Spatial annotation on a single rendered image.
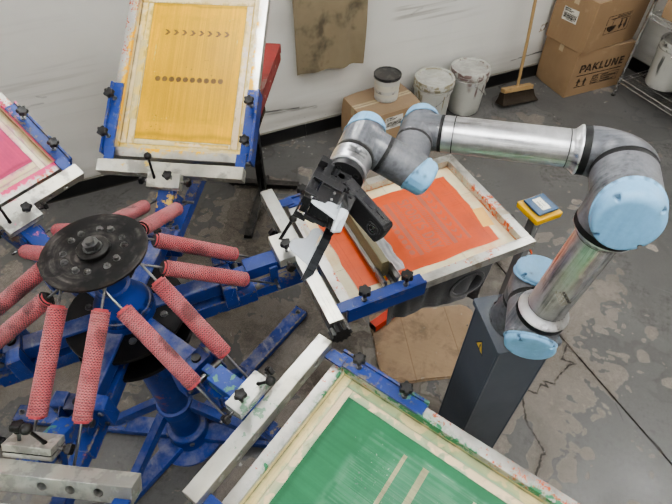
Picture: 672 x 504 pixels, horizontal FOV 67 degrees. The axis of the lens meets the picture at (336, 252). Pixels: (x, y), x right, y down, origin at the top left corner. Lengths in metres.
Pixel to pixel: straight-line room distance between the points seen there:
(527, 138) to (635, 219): 0.25
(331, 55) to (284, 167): 0.85
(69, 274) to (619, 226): 1.32
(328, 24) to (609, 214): 2.99
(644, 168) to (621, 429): 2.05
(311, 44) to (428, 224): 1.98
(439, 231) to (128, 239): 1.13
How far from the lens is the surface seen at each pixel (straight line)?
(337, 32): 3.76
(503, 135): 1.07
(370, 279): 1.84
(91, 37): 3.45
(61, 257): 1.63
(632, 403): 3.02
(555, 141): 1.07
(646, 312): 3.40
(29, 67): 3.52
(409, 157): 0.98
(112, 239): 1.61
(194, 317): 1.56
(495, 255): 1.95
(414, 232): 2.01
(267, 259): 1.80
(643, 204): 0.96
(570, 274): 1.10
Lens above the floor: 2.39
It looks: 48 degrees down
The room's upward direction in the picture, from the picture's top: straight up
